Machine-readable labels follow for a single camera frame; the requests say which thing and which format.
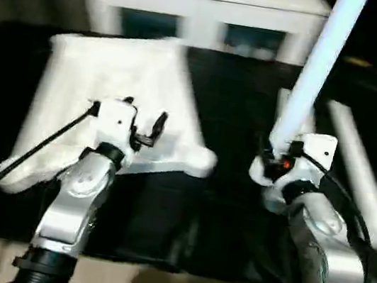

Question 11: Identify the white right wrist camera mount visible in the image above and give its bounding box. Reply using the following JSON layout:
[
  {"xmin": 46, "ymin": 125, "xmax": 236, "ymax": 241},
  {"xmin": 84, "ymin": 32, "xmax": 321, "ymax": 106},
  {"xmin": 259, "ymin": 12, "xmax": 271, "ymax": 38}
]
[{"xmin": 242, "ymin": 123, "xmax": 340, "ymax": 221}]

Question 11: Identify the black left camera cable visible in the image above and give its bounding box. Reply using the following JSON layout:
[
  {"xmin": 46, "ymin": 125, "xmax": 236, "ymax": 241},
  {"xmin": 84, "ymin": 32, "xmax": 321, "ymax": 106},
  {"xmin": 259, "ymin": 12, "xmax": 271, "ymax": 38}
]
[{"xmin": 0, "ymin": 91, "xmax": 97, "ymax": 257}]

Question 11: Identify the white sideboard cabinet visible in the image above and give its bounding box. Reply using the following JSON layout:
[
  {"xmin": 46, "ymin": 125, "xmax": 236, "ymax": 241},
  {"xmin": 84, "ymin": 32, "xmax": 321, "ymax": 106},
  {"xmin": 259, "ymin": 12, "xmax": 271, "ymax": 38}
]
[{"xmin": 72, "ymin": 0, "xmax": 334, "ymax": 69}]

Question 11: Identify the white plastic table top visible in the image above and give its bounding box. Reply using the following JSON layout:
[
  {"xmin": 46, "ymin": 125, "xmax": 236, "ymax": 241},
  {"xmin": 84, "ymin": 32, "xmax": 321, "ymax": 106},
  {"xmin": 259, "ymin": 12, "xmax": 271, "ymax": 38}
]
[{"xmin": 0, "ymin": 12, "xmax": 236, "ymax": 226}]

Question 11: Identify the black work mat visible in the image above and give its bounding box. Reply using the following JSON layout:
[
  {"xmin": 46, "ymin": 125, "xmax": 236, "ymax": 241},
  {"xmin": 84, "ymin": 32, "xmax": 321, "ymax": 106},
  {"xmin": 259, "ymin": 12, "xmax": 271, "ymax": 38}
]
[{"xmin": 0, "ymin": 4, "xmax": 377, "ymax": 283}]

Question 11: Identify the yellow label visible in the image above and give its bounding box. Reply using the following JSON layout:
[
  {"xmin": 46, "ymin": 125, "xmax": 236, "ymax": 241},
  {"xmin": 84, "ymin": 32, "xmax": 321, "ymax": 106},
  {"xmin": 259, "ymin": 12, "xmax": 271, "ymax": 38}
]
[{"xmin": 344, "ymin": 56, "xmax": 368, "ymax": 67}]

